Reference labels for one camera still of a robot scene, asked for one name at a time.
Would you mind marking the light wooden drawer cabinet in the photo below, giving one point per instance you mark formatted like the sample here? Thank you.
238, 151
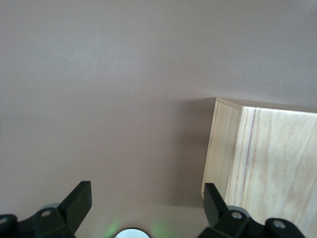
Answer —
272, 161

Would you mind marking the brown table cover mat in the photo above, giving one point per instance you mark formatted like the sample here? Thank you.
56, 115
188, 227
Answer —
99, 86

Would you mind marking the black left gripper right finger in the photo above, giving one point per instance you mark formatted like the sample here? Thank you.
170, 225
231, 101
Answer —
213, 208

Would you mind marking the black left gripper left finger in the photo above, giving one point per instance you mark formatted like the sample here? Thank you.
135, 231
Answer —
74, 208

